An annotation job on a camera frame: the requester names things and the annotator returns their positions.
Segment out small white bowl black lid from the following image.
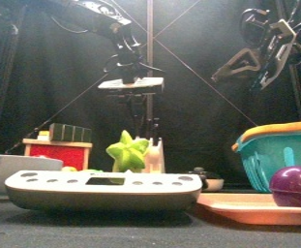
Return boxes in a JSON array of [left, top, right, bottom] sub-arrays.
[[188, 167, 225, 193]]

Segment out black knife handle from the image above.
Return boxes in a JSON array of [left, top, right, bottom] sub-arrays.
[[152, 117, 161, 147], [145, 118, 153, 140]]

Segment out teal basket orange rim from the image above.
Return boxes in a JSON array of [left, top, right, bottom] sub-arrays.
[[230, 120, 301, 194]]

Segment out red wooden box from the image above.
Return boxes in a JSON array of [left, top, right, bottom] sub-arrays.
[[21, 138, 94, 171]]

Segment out purple plastic ball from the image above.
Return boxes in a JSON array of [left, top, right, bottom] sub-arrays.
[[268, 166, 301, 208]]

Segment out small yellow block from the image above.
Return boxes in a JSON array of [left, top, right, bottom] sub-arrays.
[[36, 130, 52, 141]]

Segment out wooden tray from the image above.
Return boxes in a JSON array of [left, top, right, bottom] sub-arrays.
[[196, 192, 301, 227]]

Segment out grey plastic bin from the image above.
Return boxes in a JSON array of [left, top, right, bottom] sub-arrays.
[[0, 153, 64, 196]]

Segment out dark green block row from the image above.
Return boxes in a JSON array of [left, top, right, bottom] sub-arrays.
[[48, 122, 93, 143]]

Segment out metal frame pole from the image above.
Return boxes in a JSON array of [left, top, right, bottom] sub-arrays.
[[146, 0, 154, 131]]

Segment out green toy star fruit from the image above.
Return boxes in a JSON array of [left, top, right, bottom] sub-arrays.
[[105, 129, 150, 173]]

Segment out white kitchen scale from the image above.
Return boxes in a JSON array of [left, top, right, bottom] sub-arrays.
[[4, 170, 204, 212]]

